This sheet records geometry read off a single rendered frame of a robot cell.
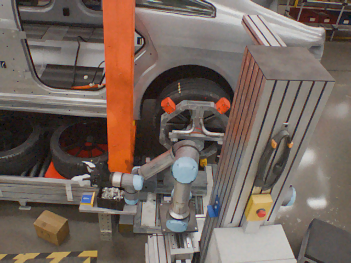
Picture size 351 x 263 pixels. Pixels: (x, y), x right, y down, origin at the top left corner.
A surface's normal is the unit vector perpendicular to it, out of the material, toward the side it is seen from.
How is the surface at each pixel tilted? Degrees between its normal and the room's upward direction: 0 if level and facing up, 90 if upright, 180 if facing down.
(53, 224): 0
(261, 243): 0
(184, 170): 82
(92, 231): 0
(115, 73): 90
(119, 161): 90
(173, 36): 90
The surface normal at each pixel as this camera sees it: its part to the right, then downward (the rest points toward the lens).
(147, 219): 0.09, -0.77
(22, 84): 0.00, 0.65
